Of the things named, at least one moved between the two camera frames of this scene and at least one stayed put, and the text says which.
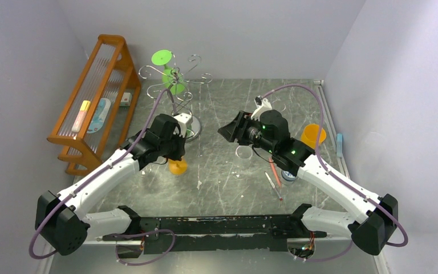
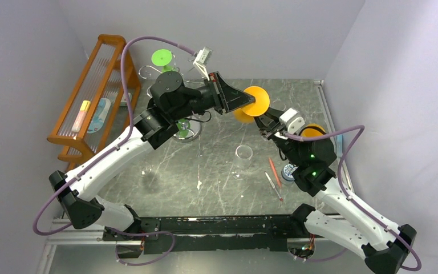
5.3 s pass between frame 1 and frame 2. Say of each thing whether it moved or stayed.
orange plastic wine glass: moved
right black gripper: moved
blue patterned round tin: stayed
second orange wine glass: stayed
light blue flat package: stayed
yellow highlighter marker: stayed
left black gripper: moved
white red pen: stayed
